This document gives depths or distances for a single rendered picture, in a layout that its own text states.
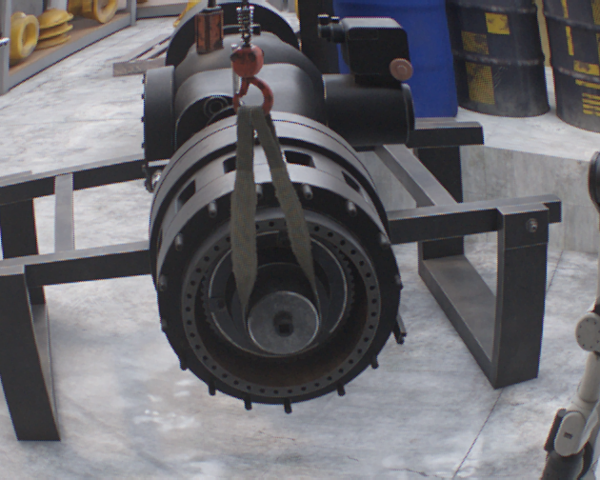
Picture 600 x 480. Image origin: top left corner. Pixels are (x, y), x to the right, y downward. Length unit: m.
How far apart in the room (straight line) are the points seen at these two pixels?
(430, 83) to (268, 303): 2.96
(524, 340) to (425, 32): 1.84
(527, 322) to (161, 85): 1.43
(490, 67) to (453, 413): 2.20
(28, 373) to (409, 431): 1.26
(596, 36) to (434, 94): 1.04
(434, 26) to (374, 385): 1.88
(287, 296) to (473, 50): 3.24
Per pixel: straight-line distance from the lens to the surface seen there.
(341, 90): 4.12
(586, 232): 5.32
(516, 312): 4.05
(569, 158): 5.22
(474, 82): 5.80
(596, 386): 2.16
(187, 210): 2.79
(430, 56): 5.49
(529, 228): 3.94
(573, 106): 5.73
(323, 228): 2.69
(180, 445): 3.94
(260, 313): 2.68
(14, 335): 3.80
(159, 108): 4.01
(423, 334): 4.62
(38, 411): 3.93
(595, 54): 5.61
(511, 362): 4.13
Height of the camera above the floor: 1.95
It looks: 21 degrees down
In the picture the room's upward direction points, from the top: 4 degrees counter-clockwise
